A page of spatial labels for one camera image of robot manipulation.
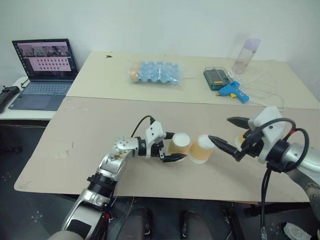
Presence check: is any clear plastic bag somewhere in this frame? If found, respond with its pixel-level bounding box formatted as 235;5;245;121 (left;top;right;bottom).
126;59;196;91

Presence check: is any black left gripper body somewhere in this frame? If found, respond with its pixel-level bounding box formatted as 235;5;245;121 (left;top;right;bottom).
150;139;168;161

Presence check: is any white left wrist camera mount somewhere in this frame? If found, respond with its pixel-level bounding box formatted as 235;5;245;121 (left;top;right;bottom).
144;121;167;159

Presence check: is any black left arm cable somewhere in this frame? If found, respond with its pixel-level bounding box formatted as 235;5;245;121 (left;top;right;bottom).
130;115;156;138

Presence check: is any white crumpled object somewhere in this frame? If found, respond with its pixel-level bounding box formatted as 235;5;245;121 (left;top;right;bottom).
282;221;313;240

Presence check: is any black power strip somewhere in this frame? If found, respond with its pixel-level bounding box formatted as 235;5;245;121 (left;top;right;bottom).
0;85;21;114

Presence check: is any blue hot glue gun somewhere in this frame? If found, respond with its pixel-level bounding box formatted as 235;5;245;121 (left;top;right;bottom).
216;81;251;104

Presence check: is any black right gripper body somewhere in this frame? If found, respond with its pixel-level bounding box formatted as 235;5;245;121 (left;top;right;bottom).
234;128;266;163

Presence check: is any blue egg tray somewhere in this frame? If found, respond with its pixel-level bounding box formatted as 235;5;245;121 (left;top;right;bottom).
129;60;181;85

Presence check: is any black table frame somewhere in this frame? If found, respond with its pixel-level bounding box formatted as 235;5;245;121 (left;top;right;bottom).
221;201;312;240

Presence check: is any grey open laptop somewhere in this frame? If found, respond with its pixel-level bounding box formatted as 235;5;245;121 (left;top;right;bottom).
11;38;80;111

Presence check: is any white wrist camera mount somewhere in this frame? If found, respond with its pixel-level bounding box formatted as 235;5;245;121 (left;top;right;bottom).
144;121;167;159
247;106;287;165

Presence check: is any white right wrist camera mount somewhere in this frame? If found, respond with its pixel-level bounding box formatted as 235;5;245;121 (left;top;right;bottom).
247;106;287;165

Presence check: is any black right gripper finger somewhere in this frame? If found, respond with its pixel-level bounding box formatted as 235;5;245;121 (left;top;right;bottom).
208;135;241;159
226;116;251;131

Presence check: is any white side table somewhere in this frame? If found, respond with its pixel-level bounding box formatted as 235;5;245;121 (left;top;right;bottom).
0;75;74;121

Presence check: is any green screwdriver bit box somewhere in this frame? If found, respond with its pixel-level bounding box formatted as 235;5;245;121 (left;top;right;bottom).
202;66;232;92

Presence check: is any clear plastic bottle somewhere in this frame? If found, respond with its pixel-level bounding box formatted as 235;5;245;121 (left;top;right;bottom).
231;38;262;75

